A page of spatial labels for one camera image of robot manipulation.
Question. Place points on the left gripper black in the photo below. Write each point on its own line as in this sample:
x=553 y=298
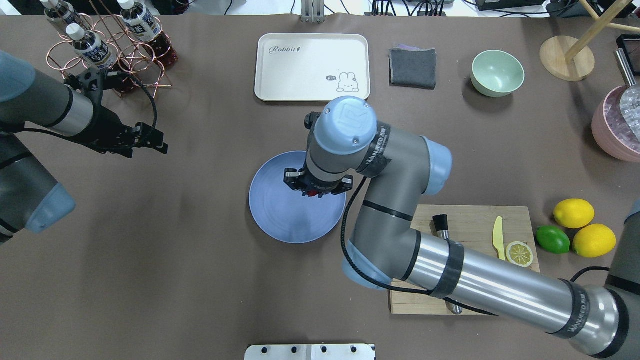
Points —
x=107 y=124

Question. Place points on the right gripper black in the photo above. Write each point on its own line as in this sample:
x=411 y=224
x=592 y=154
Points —
x=294 y=180

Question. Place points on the blue plate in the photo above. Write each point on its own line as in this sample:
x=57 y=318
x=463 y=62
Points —
x=285 y=214

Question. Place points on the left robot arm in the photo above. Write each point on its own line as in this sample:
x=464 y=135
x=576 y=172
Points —
x=33 y=102

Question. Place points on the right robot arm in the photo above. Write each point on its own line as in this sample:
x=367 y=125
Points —
x=599 y=321

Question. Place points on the drink bottle top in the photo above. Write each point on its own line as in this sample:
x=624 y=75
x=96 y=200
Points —
x=90 y=46

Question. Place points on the drink bottle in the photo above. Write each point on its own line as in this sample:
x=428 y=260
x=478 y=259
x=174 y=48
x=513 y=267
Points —
x=60 y=14
x=147 y=30
x=90 y=46

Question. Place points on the drink bottle lower left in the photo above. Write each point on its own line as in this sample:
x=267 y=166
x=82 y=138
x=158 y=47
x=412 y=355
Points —
x=147 y=30

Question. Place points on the cream rabbit tray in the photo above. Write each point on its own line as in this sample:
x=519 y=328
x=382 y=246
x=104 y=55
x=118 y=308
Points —
x=311 y=67

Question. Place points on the steel muddler black tip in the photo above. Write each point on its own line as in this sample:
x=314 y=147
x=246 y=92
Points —
x=440 y=223

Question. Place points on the drink bottle lower right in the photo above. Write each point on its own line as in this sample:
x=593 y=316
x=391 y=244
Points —
x=60 y=14

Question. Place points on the grey folded cloth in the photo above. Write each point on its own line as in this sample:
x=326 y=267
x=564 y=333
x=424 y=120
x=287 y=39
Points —
x=413 y=67

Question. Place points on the wooden cutting board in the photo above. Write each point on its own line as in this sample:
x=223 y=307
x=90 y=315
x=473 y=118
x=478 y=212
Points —
x=471 y=226

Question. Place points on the yellow plastic knife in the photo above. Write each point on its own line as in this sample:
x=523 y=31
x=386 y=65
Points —
x=498 y=238

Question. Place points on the green bowl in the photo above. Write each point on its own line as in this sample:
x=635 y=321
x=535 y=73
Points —
x=496 y=73

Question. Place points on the green lime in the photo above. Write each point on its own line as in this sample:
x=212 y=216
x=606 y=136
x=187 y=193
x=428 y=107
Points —
x=552 y=239

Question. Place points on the yellow lemon lower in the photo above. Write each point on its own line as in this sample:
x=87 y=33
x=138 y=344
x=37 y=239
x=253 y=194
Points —
x=573 y=213

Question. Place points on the yellow lemon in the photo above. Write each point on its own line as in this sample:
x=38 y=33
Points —
x=594 y=240
x=573 y=213

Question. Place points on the wooden stand with round base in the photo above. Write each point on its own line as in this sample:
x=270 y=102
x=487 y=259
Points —
x=570 y=59

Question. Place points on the yellow lemon upper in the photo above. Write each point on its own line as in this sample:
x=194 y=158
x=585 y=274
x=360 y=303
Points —
x=594 y=240

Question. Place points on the pink ice bucket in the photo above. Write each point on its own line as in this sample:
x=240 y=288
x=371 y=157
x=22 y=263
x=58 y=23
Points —
x=607 y=127

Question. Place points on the steel ice scoop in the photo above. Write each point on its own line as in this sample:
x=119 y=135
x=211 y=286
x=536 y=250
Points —
x=629 y=102

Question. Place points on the copper wire bottle rack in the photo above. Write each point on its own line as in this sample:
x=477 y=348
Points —
x=114 y=32

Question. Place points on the camera pole bracket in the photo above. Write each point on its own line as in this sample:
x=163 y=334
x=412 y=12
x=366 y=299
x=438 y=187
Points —
x=312 y=11

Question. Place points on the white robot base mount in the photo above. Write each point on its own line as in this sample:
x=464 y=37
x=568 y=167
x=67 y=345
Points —
x=332 y=351

